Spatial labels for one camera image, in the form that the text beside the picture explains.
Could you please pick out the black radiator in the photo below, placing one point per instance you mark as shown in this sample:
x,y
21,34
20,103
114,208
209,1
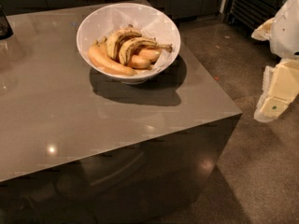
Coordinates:
x,y
250,13

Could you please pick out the short yellow banana middle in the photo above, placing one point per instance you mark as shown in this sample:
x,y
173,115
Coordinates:
x,y
138,62

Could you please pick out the white bowl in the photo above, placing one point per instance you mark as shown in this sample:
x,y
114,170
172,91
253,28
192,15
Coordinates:
x,y
152,23

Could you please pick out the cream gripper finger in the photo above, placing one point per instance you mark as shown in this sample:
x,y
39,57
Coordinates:
x,y
280,88
262,33

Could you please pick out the long yellow banana front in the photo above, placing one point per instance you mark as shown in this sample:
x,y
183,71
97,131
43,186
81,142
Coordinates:
x,y
100,60

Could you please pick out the short yellow banana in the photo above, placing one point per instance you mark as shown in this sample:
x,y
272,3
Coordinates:
x,y
150,54
138,62

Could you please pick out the dark object on table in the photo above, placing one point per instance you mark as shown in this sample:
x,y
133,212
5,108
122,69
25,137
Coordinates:
x,y
5,28

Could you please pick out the spotted banana right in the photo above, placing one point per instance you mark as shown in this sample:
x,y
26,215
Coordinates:
x,y
130,46

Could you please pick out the spotted banana left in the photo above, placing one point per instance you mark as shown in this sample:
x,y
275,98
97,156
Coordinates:
x,y
117,37

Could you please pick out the short yellow banana back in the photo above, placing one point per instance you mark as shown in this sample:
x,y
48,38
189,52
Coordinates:
x,y
150,54

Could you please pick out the spotted banana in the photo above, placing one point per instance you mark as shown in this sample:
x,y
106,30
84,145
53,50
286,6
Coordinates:
x,y
130,46
117,37

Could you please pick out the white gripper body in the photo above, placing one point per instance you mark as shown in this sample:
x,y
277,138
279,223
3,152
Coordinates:
x,y
286,32

